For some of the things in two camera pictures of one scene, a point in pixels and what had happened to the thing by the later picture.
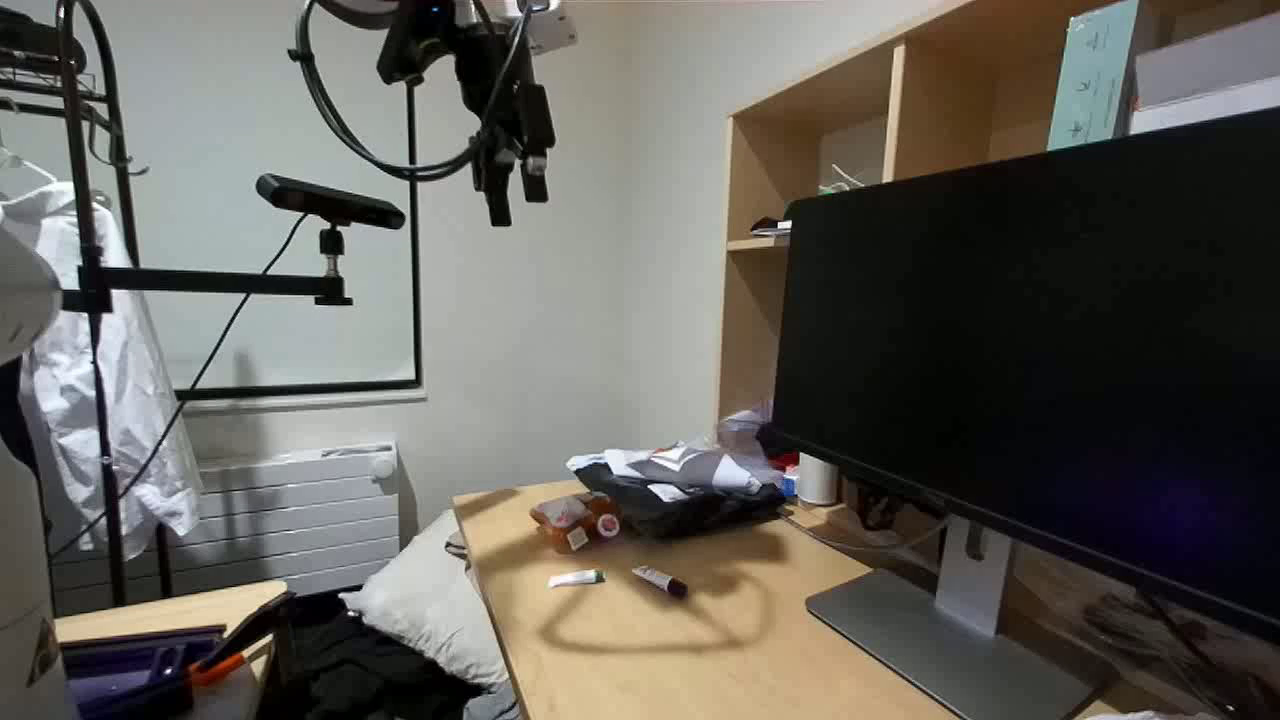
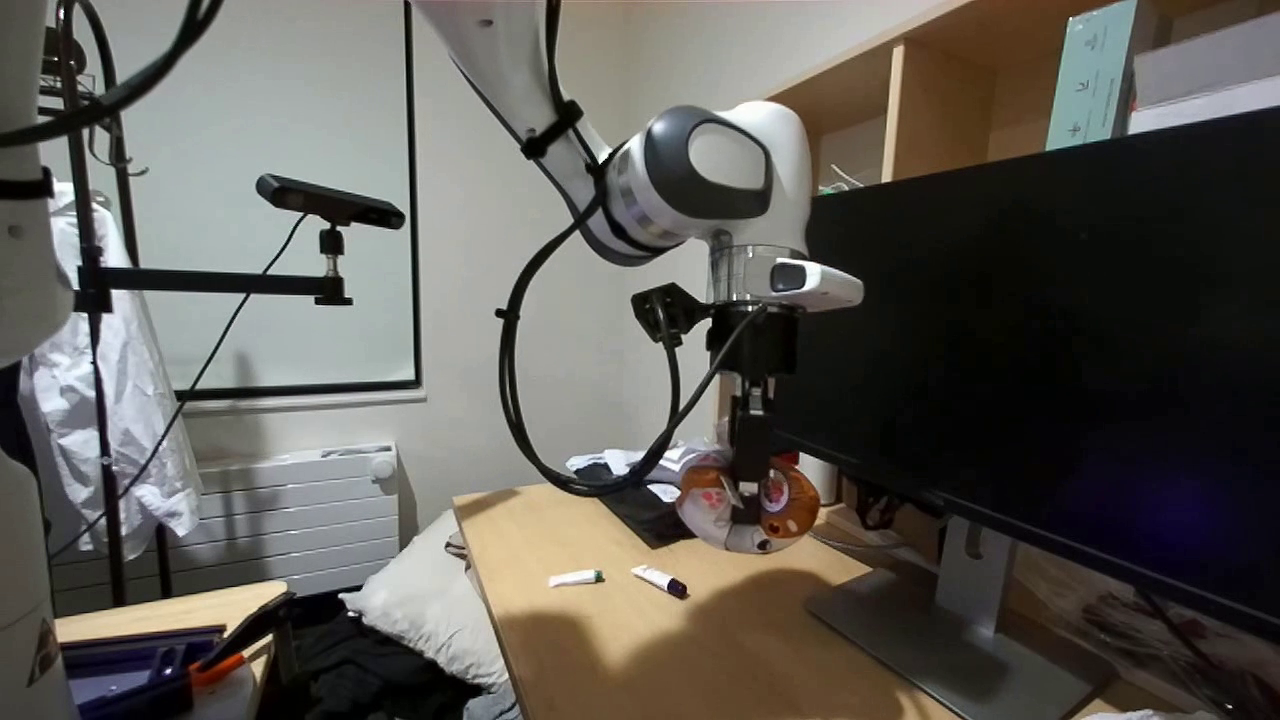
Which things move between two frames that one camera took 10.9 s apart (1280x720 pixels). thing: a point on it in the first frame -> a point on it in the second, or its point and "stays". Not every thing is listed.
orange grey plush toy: x=575 y=523 -> x=706 y=501
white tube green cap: x=580 y=576 stays
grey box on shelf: x=1221 y=72 stays
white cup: x=818 y=480 stays
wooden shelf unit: x=965 y=86 stays
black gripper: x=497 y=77 -> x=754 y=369
